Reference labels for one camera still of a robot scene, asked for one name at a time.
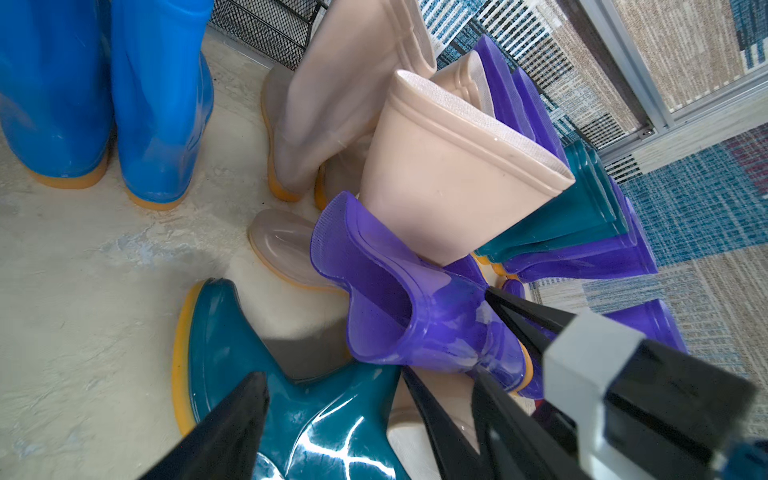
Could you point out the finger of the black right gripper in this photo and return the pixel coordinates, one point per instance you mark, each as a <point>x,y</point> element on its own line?
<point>454,455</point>

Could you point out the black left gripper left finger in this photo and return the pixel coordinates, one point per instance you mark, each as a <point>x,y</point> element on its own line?
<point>224,445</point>

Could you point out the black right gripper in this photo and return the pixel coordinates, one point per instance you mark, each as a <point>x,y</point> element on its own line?
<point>642,409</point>

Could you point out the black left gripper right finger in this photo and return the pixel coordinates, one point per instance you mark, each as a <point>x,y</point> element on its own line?
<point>512,444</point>

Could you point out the teal boot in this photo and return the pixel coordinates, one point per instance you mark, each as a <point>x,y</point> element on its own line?
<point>570,222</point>
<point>600,234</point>
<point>330,427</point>

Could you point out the beige boot front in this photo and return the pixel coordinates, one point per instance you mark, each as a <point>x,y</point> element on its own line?
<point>447,192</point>

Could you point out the beige boot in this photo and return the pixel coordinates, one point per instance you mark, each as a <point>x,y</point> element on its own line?
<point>447,192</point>
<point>507,438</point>
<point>461,91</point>
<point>336,93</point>

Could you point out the blue boot from pile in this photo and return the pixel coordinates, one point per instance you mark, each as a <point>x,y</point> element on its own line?
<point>163,95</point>

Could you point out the beige boot lying in pile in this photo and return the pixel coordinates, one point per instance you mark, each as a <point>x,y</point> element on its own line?
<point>507,438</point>

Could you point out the teal boot standing back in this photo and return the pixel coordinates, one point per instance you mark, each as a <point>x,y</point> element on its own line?
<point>600,234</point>

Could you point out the beige boot back right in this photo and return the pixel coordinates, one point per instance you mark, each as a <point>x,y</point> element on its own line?
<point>461,91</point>

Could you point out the beige boot back left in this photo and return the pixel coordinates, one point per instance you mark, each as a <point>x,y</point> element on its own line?
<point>336,93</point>

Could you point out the black wire shelf rack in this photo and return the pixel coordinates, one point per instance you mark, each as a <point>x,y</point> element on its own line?
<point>280,30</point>

